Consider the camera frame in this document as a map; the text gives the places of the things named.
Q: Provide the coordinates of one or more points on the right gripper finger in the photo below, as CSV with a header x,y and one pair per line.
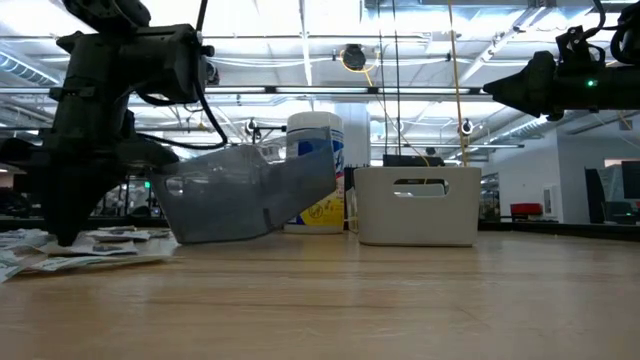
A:
x,y
542,109
525,82

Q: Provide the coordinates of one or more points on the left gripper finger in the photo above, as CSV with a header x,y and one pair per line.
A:
x,y
130,160
62,200

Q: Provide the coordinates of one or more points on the Lysol wipes canister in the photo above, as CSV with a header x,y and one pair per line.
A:
x,y
315,122

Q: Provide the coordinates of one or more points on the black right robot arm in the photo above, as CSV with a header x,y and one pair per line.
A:
x,y
627,35

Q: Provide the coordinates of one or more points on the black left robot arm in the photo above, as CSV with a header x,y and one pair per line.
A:
x,y
105,12

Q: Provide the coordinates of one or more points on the white blue square packet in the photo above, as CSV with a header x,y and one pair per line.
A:
x,y
22,232
95,248
20,243

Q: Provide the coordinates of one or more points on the left pile of paper packets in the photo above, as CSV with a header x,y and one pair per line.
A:
x,y
120,234

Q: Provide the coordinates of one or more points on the small black ceiling reel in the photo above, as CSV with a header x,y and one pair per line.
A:
x,y
466,126
251,125

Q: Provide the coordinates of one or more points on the black standing panel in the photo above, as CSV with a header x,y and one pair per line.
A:
x,y
595,195

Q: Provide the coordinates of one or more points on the red box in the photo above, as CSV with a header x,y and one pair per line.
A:
x,y
526,209

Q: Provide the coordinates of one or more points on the white building column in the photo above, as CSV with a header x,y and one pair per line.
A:
x,y
357,130

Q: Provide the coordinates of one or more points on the long ceiling light bar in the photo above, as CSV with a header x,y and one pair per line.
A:
x,y
320,89

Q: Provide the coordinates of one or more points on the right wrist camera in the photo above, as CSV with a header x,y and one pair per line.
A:
x,y
580,50

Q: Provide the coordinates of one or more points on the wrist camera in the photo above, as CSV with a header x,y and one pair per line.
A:
x,y
580,50
165,65

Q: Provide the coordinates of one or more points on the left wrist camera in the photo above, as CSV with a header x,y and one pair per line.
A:
x,y
165,65

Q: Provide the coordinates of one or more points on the black wall screen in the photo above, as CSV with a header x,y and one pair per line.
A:
x,y
631,179

